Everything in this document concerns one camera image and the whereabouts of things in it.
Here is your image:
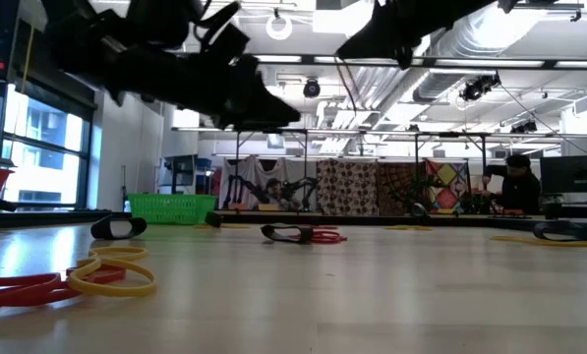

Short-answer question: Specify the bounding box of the silver ceiling air duct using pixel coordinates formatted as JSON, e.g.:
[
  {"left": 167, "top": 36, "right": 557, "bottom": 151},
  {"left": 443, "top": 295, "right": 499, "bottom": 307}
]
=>
[{"left": 341, "top": 46, "right": 471, "bottom": 130}]

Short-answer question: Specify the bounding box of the brown dotted hanging cloth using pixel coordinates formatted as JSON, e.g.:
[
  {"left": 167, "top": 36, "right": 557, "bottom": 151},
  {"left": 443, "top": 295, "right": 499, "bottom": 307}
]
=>
[{"left": 315, "top": 160, "right": 379, "bottom": 216}]

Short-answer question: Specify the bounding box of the long ceiling light strip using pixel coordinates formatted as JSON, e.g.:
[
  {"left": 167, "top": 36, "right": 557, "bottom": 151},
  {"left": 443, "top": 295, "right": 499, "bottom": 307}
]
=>
[{"left": 253, "top": 52, "right": 587, "bottom": 70}]

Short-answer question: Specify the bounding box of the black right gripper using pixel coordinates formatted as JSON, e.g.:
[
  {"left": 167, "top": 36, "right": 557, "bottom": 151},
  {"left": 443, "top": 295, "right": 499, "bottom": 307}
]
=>
[{"left": 336, "top": 0, "right": 501, "bottom": 71}]

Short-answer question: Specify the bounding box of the colourful geometric hanging cloth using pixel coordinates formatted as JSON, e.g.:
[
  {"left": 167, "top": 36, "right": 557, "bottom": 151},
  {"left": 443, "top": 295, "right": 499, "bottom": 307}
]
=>
[{"left": 424, "top": 159, "right": 471, "bottom": 212}]

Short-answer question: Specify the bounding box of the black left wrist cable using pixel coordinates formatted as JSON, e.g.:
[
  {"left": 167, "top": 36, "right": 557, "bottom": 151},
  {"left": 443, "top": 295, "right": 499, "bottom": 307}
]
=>
[{"left": 194, "top": 0, "right": 243, "bottom": 30}]

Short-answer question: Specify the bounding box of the person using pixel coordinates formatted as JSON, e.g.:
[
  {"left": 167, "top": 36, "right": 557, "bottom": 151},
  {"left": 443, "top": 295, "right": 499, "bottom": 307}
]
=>
[
  {"left": 480, "top": 153, "right": 543, "bottom": 216},
  {"left": 263, "top": 177, "right": 294, "bottom": 211}
]

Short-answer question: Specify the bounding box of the yellow hanging cord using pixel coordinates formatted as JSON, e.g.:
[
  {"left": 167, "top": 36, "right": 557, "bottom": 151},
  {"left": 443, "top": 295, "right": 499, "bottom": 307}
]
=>
[{"left": 20, "top": 0, "right": 39, "bottom": 94}]

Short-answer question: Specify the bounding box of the black background monitor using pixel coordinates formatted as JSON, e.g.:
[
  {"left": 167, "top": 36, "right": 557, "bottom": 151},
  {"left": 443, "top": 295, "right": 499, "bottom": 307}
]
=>
[{"left": 540, "top": 153, "right": 587, "bottom": 196}]

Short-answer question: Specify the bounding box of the white hanging cloth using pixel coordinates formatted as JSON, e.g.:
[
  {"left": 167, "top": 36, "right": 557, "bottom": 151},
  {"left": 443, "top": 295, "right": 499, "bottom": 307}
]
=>
[{"left": 218, "top": 155, "right": 287, "bottom": 211}]

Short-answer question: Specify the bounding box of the thin black hanging cable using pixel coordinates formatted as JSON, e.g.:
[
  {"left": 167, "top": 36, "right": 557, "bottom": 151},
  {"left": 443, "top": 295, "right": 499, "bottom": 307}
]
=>
[
  {"left": 332, "top": 57, "right": 359, "bottom": 118},
  {"left": 498, "top": 83, "right": 580, "bottom": 157}
]

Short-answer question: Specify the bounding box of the large window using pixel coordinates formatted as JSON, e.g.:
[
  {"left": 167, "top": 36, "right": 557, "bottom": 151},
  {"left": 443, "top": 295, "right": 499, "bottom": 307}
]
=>
[{"left": 0, "top": 83, "right": 93, "bottom": 210}]

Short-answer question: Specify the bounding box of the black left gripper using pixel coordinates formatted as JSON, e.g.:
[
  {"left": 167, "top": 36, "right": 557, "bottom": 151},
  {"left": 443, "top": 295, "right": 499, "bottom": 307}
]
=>
[{"left": 102, "top": 53, "right": 302, "bottom": 131}]

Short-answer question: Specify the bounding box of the dark patterned hanging cloth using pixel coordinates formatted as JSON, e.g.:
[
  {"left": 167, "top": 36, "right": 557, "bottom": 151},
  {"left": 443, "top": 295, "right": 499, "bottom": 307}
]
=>
[{"left": 376, "top": 161, "right": 428, "bottom": 215}]

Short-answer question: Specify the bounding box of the black screen on stand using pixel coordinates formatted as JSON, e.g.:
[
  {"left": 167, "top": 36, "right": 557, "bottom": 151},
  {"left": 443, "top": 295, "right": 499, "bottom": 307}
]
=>
[{"left": 162, "top": 153, "right": 199, "bottom": 196}]

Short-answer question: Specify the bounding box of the black ceiling dome camera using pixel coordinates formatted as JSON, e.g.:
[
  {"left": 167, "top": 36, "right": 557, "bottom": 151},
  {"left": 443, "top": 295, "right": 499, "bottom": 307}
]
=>
[{"left": 302, "top": 77, "right": 323, "bottom": 99}]

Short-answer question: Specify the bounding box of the white ring ceiling lamp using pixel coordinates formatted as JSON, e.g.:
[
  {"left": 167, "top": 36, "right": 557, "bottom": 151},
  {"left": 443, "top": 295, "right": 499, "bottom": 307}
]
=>
[{"left": 264, "top": 13, "right": 294, "bottom": 42}]

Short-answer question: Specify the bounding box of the black ceiling spotlight cluster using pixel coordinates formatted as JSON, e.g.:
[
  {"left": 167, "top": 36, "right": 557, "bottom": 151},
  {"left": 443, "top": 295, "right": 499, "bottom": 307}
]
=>
[
  {"left": 508, "top": 120, "right": 540, "bottom": 135},
  {"left": 457, "top": 72, "right": 503, "bottom": 103}
]

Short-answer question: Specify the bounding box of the black aluminium table frame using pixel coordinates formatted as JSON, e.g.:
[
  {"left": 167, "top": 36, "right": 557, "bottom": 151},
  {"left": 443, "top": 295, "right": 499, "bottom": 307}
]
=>
[{"left": 0, "top": 208, "right": 587, "bottom": 233}]

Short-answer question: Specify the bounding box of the yellow rubber band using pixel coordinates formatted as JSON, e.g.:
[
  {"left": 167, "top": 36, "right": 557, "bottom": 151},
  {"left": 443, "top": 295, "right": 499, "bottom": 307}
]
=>
[
  {"left": 382, "top": 223, "right": 435, "bottom": 232},
  {"left": 194, "top": 222, "right": 251, "bottom": 231},
  {"left": 488, "top": 234, "right": 587, "bottom": 249},
  {"left": 66, "top": 245, "right": 160, "bottom": 299}
]

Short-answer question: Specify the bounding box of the green plastic basket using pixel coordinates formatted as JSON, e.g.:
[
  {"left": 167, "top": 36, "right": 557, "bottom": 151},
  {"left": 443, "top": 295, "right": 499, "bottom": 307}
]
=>
[{"left": 127, "top": 193, "right": 219, "bottom": 226}]

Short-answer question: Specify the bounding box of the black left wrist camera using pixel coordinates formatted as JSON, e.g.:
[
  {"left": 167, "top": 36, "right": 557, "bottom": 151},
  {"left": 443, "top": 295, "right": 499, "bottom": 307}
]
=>
[{"left": 194, "top": 22, "right": 251, "bottom": 68}]

